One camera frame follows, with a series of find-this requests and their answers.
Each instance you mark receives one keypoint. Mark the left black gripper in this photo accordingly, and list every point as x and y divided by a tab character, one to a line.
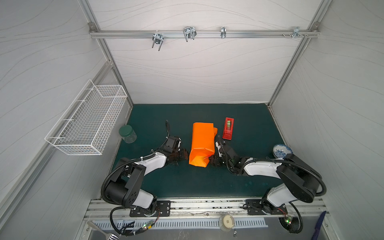
184	155

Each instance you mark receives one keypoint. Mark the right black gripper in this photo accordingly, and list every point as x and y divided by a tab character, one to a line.
218	159

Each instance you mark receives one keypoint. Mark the orange wrapping paper sheet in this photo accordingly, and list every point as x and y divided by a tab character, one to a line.
203	144

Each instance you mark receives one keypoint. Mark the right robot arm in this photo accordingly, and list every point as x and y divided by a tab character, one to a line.
300	182

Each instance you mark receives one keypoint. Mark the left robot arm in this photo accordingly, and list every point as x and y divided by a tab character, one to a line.
122	186

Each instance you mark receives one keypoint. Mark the red tape dispenser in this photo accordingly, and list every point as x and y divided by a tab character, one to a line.
228	129

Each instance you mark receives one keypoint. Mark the green table mat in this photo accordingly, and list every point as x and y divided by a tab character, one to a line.
255	134

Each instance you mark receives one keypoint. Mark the green lidded glass jar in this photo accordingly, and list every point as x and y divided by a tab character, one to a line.
128	134

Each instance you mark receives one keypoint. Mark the blue white ceramic bowl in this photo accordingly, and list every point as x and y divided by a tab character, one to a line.
281	150

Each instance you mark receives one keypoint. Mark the metal spatula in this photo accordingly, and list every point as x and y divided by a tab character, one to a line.
108	236

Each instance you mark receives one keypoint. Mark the metal U-bolt clamp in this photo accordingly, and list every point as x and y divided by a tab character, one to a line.
158	39
189	33

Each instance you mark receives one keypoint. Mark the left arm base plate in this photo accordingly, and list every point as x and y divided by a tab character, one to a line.
156	208

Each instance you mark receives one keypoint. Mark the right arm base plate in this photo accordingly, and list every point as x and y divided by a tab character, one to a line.
263	207

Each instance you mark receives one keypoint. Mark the white vented cable duct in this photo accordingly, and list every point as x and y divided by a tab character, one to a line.
205	223

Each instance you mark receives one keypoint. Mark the white wire basket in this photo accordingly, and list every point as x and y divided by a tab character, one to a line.
86	125

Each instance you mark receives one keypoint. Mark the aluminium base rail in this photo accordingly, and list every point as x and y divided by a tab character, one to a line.
186	208

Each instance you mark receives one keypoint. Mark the blue handled tool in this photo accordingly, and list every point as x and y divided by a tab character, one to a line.
318	226

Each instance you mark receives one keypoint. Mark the aluminium crossbar rail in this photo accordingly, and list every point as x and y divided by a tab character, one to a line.
201	34

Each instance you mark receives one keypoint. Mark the metal bracket with bolts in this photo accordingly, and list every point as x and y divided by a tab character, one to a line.
296	34

